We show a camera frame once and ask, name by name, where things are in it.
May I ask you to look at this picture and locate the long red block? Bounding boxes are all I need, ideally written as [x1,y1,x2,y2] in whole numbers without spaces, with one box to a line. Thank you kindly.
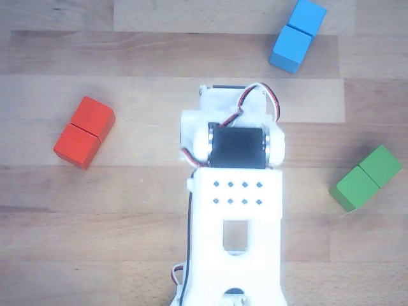
[53,96,117,170]

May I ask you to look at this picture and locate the long blue block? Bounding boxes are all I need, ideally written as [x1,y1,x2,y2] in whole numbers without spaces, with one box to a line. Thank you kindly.
[269,0,328,75]

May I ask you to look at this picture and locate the elbow servo cable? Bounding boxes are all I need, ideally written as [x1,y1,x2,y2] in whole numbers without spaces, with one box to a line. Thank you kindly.
[171,263,192,289]

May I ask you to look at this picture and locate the forearm servo cable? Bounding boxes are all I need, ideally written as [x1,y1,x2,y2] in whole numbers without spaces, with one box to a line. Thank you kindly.
[178,147,205,306]

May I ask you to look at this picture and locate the long green block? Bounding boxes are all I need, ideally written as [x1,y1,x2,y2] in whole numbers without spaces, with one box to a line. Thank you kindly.
[329,144,403,214]

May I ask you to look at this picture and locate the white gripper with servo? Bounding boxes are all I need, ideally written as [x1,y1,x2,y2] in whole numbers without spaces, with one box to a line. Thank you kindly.
[199,83,269,120]

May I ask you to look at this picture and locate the red black white gripper cable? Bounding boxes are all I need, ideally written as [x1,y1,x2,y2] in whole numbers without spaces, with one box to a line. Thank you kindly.
[222,82,282,128]

